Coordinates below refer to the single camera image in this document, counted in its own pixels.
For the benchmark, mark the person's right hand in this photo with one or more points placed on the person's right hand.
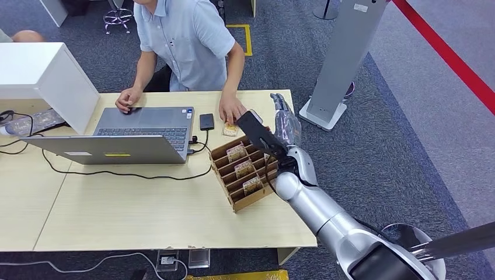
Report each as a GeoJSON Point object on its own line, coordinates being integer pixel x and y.
{"type": "Point", "coordinates": [129, 100]}

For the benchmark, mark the person's left hand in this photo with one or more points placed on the person's left hand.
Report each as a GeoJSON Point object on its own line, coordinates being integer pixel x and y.
{"type": "Point", "coordinates": [232, 108]}

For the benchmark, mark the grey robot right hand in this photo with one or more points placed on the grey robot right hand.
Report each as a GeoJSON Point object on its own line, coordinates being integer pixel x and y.
{"type": "Point", "coordinates": [288, 129]}

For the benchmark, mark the person's left forearm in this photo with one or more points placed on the person's left forearm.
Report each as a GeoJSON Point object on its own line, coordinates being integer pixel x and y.
{"type": "Point", "coordinates": [234, 73]}

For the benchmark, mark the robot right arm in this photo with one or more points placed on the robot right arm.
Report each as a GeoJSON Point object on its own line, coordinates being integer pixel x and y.
{"type": "Point", "coordinates": [321, 208]}

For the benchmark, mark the person's right forearm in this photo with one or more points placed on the person's right forearm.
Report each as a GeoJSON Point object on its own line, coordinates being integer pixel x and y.
{"type": "Point", "coordinates": [143, 71]}

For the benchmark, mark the yellow hotel key card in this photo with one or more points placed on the yellow hotel key card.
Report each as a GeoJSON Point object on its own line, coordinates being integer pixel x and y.
{"type": "Point", "coordinates": [236, 152]}
{"type": "Point", "coordinates": [252, 186]}
{"type": "Point", "coordinates": [244, 169]}
{"type": "Point", "coordinates": [231, 131]}

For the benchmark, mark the person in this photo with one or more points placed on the person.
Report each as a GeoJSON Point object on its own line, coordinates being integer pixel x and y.
{"type": "Point", "coordinates": [27, 36]}
{"type": "Point", "coordinates": [185, 42]}

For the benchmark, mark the wooden card holder rack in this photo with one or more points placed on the wooden card holder rack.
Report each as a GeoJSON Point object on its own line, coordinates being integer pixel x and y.
{"type": "Point", "coordinates": [241, 201]}

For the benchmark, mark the black mouse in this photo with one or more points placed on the black mouse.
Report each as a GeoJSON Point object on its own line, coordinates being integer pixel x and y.
{"type": "Point", "coordinates": [134, 111]}

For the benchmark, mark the grey phone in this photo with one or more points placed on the grey phone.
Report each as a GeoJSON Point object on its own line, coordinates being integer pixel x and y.
{"type": "Point", "coordinates": [257, 115]}

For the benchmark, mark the black phone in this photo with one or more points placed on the black phone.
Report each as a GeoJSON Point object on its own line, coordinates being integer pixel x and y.
{"type": "Point", "coordinates": [207, 121]}

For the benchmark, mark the silver laptop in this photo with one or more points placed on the silver laptop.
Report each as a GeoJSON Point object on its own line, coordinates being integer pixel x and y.
{"type": "Point", "coordinates": [116, 148]}

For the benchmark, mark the dark round base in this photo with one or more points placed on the dark round base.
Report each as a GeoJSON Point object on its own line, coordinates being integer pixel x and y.
{"type": "Point", "coordinates": [349, 89]}

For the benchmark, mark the chrome chair base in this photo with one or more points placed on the chrome chair base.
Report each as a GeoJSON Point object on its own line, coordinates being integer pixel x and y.
{"type": "Point", "coordinates": [118, 17]}

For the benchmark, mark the white box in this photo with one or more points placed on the white box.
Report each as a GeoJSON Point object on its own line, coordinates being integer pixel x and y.
{"type": "Point", "coordinates": [46, 73]}

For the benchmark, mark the grey kiosk stand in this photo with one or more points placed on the grey kiosk stand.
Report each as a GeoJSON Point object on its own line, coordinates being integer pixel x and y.
{"type": "Point", "coordinates": [340, 58]}

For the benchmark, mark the white cabinet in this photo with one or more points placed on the white cabinet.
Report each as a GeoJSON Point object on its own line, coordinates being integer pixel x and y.
{"type": "Point", "coordinates": [54, 9]}

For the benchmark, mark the stanchion pole with round base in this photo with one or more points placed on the stanchion pole with round base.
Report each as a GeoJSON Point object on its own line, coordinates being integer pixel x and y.
{"type": "Point", "coordinates": [325, 13]}

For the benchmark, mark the wooden desk leg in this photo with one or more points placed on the wooden desk leg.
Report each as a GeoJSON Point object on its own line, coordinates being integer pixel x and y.
{"type": "Point", "coordinates": [286, 255]}

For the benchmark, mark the yellow patterned box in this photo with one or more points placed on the yellow patterned box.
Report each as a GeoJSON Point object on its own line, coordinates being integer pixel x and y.
{"type": "Point", "coordinates": [251, 276]}

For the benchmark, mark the round metal base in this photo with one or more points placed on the round metal base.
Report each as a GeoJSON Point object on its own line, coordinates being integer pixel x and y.
{"type": "Point", "coordinates": [398, 235]}

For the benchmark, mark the floor socket box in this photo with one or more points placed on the floor socket box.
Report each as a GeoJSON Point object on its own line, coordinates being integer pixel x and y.
{"type": "Point", "coordinates": [167, 261]}
{"type": "Point", "coordinates": [199, 258]}

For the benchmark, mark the dark grey robot strut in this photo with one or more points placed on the dark grey robot strut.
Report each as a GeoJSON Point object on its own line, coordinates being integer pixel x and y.
{"type": "Point", "coordinates": [464, 239]}

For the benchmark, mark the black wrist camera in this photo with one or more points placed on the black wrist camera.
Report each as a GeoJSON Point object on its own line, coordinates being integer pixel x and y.
{"type": "Point", "coordinates": [257, 133]}

